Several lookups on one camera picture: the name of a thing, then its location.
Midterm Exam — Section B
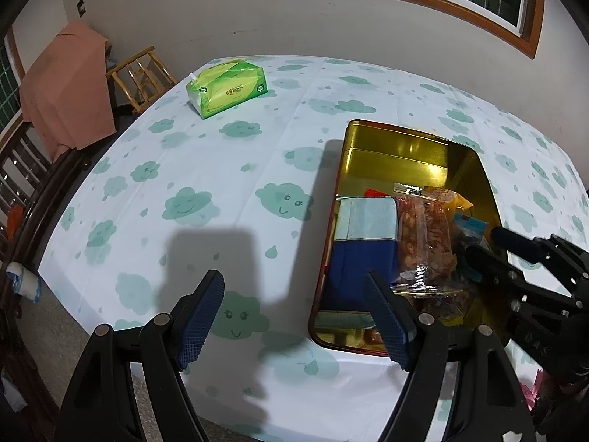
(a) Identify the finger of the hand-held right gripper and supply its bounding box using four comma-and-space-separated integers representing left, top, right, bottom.
490, 225, 560, 264
465, 245, 526, 296

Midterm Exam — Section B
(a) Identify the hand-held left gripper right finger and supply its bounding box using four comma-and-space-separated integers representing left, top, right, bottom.
363, 271, 539, 442

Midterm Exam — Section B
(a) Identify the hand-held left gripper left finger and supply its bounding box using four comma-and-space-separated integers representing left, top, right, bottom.
55, 269, 226, 442

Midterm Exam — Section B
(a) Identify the clear peanut snack packet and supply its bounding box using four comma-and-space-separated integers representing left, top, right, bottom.
391, 184, 471, 296

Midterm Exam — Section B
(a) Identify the gold metal tin box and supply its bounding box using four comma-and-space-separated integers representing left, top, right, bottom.
307, 120, 511, 357

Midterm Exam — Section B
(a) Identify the clear blue snack packet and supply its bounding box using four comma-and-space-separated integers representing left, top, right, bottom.
453, 214, 489, 245

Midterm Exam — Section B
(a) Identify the dark blue packet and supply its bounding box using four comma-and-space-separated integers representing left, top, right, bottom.
321, 239, 399, 315

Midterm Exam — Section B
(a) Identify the orange yellow snack packet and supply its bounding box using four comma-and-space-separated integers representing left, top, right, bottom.
423, 186, 476, 215

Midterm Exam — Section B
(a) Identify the light blue packet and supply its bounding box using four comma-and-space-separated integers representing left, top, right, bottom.
337, 197, 399, 242

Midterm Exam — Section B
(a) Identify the cloud printed tablecloth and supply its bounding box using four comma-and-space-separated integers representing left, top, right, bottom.
37, 55, 589, 440

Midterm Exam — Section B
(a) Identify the green tissue pack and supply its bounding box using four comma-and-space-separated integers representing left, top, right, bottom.
185, 59, 268, 120

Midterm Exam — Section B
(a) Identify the bamboo chair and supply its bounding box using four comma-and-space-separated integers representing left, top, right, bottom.
106, 46, 178, 115

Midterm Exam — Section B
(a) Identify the pink cloth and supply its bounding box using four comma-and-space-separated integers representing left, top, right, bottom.
19, 21, 117, 159

